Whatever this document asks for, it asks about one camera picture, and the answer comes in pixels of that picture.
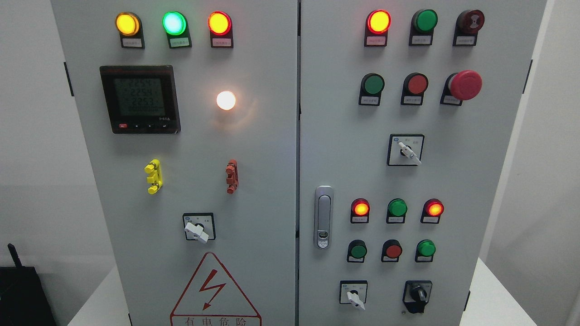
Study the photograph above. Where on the black rotary knob switch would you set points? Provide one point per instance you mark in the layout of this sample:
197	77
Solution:
416	295

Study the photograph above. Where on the red terminal block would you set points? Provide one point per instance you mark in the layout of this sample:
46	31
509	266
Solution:
232	176

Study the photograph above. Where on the red lit lamp middle left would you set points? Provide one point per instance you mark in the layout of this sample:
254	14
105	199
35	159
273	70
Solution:
360	210

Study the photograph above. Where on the red lit lamp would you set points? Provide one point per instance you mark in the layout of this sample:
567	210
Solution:
377	26
360	210

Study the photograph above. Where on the white lit indicator lamp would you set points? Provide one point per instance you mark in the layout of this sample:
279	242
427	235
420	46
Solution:
226	100

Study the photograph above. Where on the green push button lower left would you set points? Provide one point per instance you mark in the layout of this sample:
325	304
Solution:
357	250

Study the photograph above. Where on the green push button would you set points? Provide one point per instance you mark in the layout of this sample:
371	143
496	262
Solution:
357	250
425	251
371	89

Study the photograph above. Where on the green push button upper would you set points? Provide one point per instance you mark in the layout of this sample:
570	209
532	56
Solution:
371	89

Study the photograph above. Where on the grey left cabinet door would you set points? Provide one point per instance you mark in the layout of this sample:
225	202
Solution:
255	226

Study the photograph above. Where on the grey cabinet door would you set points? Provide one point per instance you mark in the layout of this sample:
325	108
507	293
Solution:
255	226
344	145

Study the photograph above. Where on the green lamp middle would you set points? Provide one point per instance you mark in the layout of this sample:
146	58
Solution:
396	211

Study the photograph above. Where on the grey right cabinet door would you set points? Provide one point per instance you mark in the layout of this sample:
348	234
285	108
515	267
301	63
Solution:
344	145

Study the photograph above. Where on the red push button lower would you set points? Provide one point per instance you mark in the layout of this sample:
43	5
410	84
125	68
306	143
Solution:
391	251

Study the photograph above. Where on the red push button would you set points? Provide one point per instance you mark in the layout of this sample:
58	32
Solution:
391	251
414	87

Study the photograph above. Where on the yellow terminal block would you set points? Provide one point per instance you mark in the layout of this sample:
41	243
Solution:
154	178

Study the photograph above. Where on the red push button upper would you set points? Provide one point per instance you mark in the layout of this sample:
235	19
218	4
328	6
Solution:
414	87

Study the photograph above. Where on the red lamp middle right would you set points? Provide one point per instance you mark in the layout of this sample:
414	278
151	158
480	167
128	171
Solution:
432	211

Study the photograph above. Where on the red high voltage warning sticker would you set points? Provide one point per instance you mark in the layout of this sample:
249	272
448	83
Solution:
213	298

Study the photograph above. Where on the red lit lamp left door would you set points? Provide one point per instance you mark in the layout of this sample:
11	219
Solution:
220	30

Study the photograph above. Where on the green push button lower right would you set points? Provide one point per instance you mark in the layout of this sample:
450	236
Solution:
425	251

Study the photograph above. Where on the black digital power meter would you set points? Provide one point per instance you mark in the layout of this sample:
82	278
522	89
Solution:
141	99

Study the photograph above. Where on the red lit lamp right top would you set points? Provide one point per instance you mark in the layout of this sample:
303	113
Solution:
377	26

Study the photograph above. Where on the green lit indicator lamp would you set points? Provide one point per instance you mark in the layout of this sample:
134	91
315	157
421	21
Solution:
176	28

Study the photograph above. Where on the red emergency stop button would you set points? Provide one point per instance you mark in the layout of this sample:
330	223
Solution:
461	86

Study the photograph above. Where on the green lamp right top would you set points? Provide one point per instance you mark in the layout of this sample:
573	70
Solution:
422	27

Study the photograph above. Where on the yellow indicator lamp top left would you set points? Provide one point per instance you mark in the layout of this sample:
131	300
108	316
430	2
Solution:
130	30

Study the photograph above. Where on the dark red buzzer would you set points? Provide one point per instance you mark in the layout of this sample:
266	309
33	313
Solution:
468	24

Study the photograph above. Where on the black box with antenna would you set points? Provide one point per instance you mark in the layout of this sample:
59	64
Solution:
23	301

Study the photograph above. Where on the silver door handle lock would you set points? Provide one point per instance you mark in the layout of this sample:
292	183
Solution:
323	211

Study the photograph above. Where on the white selector switch left door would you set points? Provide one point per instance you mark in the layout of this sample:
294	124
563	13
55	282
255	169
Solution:
199	226

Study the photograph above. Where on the white selector switch upper right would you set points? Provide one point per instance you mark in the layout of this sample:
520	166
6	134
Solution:
405	149

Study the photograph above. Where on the white selector switch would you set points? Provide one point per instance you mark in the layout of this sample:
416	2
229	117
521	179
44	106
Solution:
353	292
405	149

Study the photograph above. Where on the white selector switch lower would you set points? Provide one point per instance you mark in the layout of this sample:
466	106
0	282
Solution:
353	292

